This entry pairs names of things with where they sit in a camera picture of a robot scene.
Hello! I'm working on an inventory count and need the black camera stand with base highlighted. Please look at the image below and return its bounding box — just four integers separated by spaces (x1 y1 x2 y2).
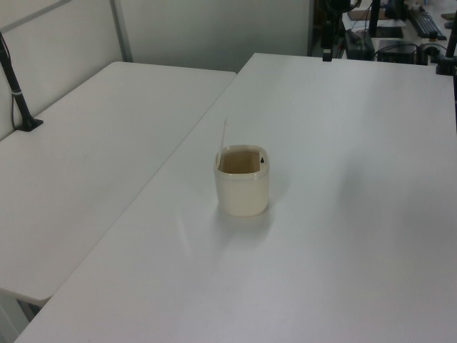
0 30 44 134

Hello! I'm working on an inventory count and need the grey metal partition post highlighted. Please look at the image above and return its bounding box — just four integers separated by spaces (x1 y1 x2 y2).
109 0 134 62

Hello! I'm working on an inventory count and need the brown board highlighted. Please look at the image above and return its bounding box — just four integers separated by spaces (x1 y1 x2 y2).
348 9 387 21

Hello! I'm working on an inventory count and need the white adjacent table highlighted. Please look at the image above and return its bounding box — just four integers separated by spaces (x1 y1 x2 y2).
0 61 238 302

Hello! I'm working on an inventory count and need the black electronics box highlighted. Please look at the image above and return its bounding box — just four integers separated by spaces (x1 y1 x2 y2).
374 39 419 64

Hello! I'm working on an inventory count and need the cream ceramic cup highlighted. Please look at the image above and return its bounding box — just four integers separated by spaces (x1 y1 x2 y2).
214 143 271 218

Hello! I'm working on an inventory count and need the black looped cable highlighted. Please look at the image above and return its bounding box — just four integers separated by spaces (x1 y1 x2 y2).
416 42 441 66

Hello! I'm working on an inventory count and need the black keyboard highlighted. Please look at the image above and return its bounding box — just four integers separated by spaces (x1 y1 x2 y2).
406 9 448 41

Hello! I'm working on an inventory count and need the dark green device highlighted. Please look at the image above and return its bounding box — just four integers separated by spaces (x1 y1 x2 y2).
343 29 376 60

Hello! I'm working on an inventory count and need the black monitor stand pole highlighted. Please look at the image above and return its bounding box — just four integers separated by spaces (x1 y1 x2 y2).
368 0 381 37

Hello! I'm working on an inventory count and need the white paper sheet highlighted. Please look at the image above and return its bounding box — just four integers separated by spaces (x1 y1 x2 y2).
341 16 408 31

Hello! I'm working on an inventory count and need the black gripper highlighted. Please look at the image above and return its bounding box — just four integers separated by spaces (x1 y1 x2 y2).
322 20 333 62

